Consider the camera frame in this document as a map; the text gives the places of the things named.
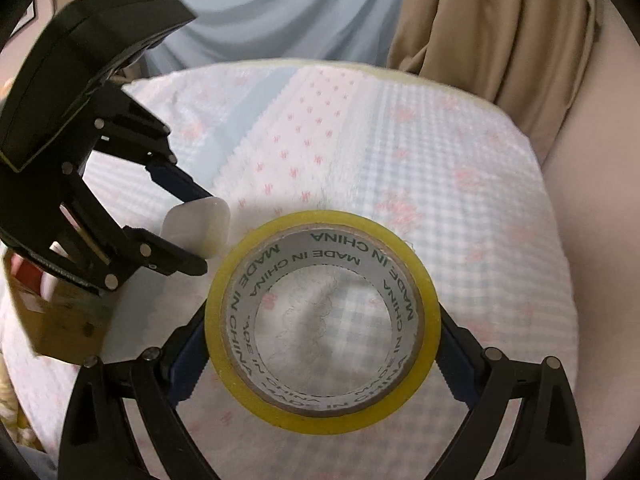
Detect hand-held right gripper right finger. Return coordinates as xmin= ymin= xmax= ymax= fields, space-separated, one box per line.
xmin=431 ymin=300 xmax=587 ymax=480

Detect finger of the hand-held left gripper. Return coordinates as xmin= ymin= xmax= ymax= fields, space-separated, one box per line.
xmin=87 ymin=85 xmax=214 ymax=202
xmin=49 ymin=160 xmax=208 ymax=292

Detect checked floral bed sheet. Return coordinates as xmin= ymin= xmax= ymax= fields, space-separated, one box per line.
xmin=0 ymin=57 xmax=578 ymax=480

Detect cardboard box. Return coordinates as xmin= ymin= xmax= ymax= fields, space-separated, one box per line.
xmin=2 ymin=252 xmax=113 ymax=366

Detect yellow tape roll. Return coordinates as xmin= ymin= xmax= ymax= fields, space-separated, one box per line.
xmin=204 ymin=210 xmax=442 ymax=433

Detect light blue hanging cloth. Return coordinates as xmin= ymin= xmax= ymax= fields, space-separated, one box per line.
xmin=112 ymin=0 xmax=416 ymax=83

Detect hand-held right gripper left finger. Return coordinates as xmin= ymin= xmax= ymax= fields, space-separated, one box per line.
xmin=57 ymin=300 xmax=221 ymax=480

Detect small red box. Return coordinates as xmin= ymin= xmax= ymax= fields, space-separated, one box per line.
xmin=10 ymin=255 xmax=46 ymax=306

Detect beige curtain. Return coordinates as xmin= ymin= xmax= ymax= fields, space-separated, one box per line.
xmin=387 ymin=0 xmax=598 ymax=163

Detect white plastic bottle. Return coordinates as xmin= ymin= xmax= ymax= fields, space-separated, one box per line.
xmin=160 ymin=199 xmax=232 ymax=261

